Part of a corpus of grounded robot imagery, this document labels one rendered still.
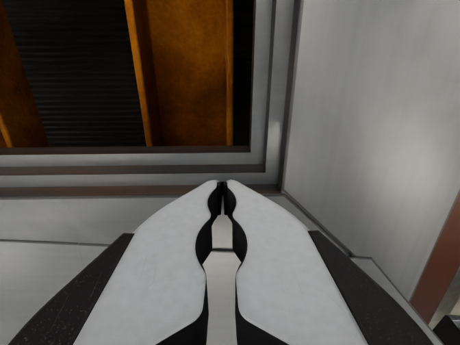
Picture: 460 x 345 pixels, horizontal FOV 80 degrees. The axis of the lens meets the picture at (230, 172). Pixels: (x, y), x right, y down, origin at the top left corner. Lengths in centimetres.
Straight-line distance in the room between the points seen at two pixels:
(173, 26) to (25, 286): 23
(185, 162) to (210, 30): 16
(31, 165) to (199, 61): 17
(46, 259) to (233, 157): 12
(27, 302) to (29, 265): 3
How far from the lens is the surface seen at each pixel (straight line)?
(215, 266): 17
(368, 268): 19
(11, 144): 32
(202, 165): 15
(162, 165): 16
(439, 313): 61
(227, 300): 19
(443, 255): 24
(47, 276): 20
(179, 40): 28
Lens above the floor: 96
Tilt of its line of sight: 62 degrees down
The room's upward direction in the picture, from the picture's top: 178 degrees clockwise
